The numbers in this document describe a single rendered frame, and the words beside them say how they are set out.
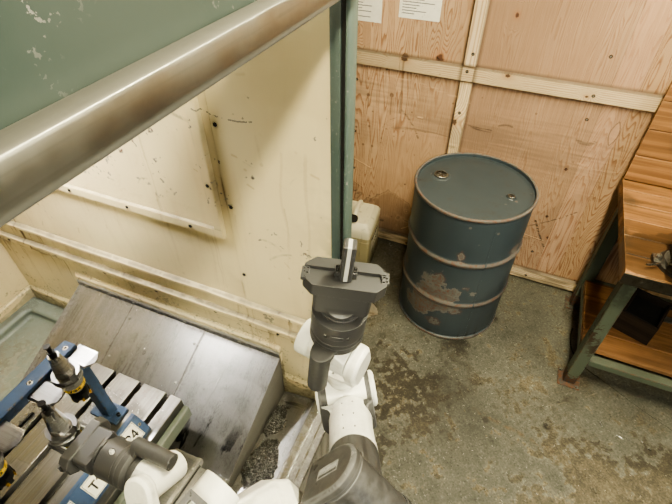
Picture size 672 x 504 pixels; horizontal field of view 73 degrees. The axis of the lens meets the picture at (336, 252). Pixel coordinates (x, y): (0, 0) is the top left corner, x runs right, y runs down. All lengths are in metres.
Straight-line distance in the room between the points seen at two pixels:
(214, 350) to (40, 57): 1.41
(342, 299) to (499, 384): 2.08
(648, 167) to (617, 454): 1.37
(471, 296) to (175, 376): 1.52
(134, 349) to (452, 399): 1.57
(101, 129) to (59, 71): 0.04
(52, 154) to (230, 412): 1.36
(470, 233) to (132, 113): 1.94
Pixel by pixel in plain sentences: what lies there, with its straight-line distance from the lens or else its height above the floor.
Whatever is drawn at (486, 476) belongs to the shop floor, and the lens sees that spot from 2.42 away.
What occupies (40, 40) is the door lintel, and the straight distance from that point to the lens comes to 0.37.
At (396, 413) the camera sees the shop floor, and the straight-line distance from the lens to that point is 2.47.
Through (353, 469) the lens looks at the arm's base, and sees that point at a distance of 0.78.
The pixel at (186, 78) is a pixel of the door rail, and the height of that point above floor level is 2.02.
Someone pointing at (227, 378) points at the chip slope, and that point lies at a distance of 1.65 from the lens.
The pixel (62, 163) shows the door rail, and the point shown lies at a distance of 0.35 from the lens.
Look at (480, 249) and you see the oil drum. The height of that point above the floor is 0.70.
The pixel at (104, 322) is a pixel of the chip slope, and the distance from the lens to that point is 1.94.
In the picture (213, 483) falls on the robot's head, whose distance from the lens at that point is 0.76.
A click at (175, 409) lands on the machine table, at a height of 0.89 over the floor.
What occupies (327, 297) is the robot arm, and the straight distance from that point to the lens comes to 0.66.
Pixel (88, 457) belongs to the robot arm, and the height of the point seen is 1.21.
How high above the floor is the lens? 2.17
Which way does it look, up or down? 43 degrees down
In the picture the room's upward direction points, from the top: straight up
